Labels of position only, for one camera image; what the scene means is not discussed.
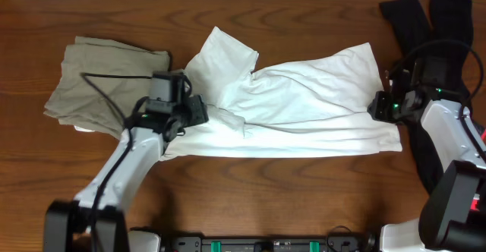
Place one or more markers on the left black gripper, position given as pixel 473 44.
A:
pixel 199 109

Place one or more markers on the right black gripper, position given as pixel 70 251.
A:
pixel 379 113

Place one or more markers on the white t-shirt with logo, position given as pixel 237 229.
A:
pixel 297 109

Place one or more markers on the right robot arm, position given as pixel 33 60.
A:
pixel 453 218

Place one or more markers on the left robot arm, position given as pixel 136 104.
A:
pixel 99 209

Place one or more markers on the black garment with red stripe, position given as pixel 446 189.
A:
pixel 447 19

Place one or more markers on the folded olive green garment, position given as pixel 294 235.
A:
pixel 124 73

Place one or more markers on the small white cloth under garment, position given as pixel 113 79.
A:
pixel 83 129

